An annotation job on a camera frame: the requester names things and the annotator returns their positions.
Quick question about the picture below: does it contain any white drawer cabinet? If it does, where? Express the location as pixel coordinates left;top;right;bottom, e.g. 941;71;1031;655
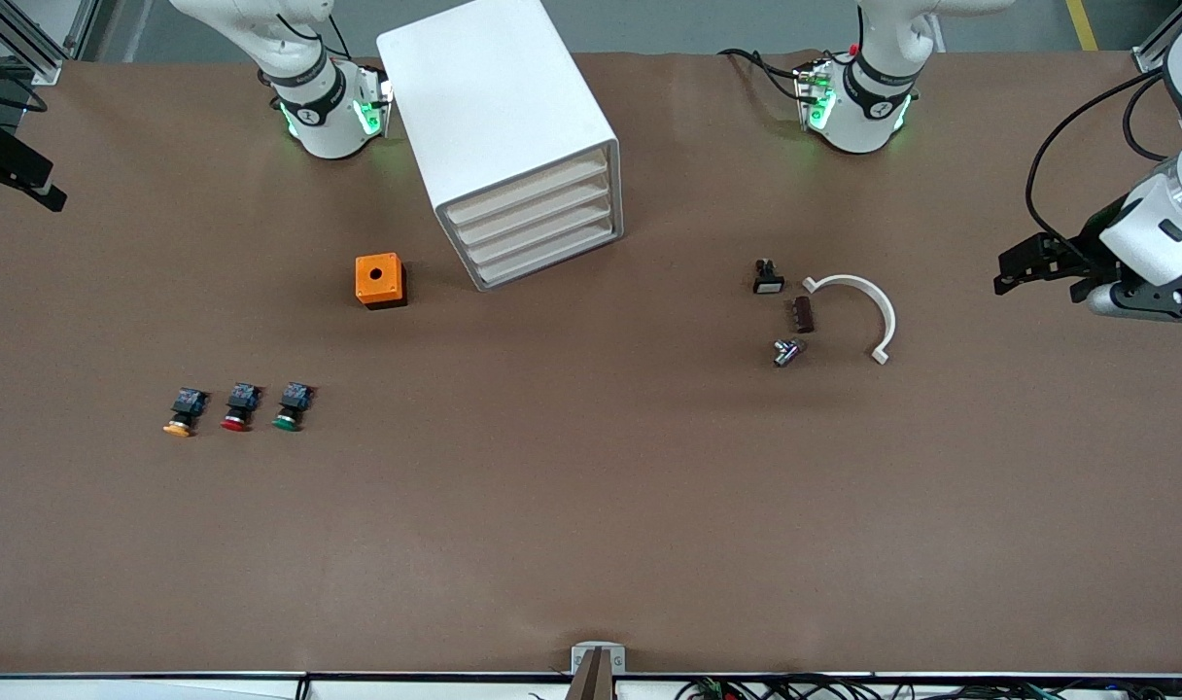
375;0;626;293

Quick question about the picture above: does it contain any aluminium frame profile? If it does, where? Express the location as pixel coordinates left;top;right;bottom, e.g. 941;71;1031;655
1132;19;1177;77
61;0;101;59
0;10;67;87

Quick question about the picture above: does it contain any orange button enclosure box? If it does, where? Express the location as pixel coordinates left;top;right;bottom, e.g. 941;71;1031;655
355;252;407;310

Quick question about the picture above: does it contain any white curved plastic bracket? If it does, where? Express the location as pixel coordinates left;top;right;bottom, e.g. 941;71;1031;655
803;274;898;367

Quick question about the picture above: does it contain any green push button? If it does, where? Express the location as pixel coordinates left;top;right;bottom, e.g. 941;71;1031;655
271;382;316;433

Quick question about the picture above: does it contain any brown table mat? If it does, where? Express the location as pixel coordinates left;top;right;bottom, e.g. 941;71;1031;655
0;49;1182;677

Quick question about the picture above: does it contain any tangled black cable bundle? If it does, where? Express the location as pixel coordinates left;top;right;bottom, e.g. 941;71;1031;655
674;674;1182;700

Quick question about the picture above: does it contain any brown vertical post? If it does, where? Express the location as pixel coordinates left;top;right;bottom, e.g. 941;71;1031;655
564;649;618;700

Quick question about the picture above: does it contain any beige cabinet drawer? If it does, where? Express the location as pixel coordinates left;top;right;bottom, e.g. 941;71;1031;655
455;170;613;250
445;148;611;229
466;192;615;269
475;214;618;289

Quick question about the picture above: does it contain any black base power cable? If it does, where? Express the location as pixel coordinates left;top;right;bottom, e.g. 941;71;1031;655
717;47;808;103

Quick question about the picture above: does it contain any white table edge strip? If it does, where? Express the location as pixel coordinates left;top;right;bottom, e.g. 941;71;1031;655
0;671;1182;700

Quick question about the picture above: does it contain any grey metal table bracket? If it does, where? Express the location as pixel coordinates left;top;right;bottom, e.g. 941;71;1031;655
571;642;627;676

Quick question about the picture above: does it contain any yellow push button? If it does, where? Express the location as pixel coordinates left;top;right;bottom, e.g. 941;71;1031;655
162;387;210;438

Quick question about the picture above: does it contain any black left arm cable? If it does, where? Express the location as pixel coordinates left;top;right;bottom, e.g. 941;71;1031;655
1025;66;1182;256

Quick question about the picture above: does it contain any red push button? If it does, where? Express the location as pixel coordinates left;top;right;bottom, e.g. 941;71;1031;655
221;382;263;433

